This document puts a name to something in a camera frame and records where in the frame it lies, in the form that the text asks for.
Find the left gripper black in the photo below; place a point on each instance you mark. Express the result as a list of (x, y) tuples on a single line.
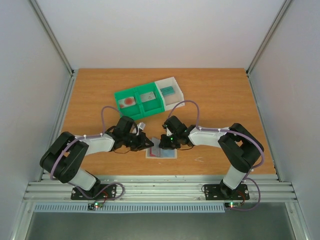
[(141, 145)]

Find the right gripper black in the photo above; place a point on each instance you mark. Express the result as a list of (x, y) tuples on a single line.
[(170, 142)]

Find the beige card holder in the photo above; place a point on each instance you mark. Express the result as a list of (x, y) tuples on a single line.
[(164, 153)]

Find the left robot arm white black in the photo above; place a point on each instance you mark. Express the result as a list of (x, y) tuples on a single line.
[(64, 157)]

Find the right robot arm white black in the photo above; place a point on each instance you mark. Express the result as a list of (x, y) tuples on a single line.
[(242, 150)]

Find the card with red circle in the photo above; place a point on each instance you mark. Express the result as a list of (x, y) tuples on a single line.
[(127, 102)]

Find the grey card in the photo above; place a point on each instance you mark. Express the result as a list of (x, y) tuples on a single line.
[(148, 96)]

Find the teal card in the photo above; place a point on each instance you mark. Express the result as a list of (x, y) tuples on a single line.
[(167, 91)]

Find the left green bin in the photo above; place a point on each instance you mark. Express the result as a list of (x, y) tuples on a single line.
[(134, 112)]

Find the green bin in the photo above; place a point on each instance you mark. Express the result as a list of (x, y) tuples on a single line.
[(153, 107), (134, 112)]

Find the middle green bin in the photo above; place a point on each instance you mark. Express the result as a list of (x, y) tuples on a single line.
[(153, 107)]

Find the left controller board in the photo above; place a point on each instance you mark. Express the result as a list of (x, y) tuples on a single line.
[(95, 205)]

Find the controller board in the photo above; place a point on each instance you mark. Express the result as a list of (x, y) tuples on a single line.
[(231, 205), (95, 205)]

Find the right controller board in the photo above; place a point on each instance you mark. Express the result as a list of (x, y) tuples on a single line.
[(231, 205)]

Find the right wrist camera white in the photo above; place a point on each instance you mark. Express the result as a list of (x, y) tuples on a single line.
[(169, 128)]

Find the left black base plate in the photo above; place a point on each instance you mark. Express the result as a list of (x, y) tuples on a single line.
[(99, 192)]

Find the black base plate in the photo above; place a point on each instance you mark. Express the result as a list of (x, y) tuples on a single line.
[(217, 192), (99, 192)]

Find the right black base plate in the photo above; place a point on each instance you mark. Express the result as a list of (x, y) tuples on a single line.
[(217, 192)]

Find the left aluminium corner post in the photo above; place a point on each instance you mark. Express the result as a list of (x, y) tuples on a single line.
[(48, 30)]

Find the aluminium corner post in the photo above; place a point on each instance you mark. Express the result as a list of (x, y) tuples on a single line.
[(269, 34), (48, 30)]

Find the aluminium rail frame front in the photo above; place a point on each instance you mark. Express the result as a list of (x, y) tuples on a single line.
[(164, 188)]

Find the grey slotted cable duct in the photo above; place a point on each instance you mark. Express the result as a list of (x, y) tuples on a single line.
[(129, 208)]

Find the right aluminium corner post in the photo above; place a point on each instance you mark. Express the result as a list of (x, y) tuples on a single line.
[(269, 34)]

